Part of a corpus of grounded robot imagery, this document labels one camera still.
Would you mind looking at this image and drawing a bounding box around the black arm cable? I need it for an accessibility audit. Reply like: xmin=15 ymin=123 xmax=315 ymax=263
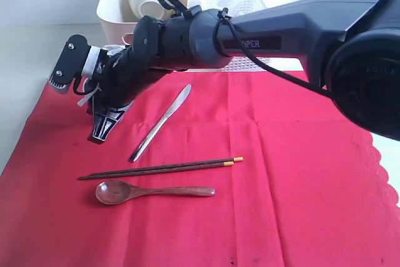
xmin=153 ymin=0 xmax=332 ymax=99

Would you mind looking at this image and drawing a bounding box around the stainless steel table knife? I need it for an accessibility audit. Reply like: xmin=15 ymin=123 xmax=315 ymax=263
xmin=129 ymin=84 xmax=192 ymax=162

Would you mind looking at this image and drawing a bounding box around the white perforated plastic basket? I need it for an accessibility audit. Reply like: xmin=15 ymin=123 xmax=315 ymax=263
xmin=199 ymin=0 xmax=303 ymax=72

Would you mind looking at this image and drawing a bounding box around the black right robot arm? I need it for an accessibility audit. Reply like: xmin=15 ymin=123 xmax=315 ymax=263
xmin=88 ymin=0 xmax=399 ymax=140

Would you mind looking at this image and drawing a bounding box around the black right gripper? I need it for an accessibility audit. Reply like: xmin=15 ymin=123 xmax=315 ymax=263
xmin=86 ymin=46 xmax=156 ymax=144

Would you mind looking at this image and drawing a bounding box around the dark wooden spoon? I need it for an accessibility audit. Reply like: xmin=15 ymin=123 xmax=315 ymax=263
xmin=95 ymin=180 xmax=216 ymax=205

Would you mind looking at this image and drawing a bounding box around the red tablecloth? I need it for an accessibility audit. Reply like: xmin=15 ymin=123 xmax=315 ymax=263
xmin=1 ymin=72 xmax=399 ymax=266

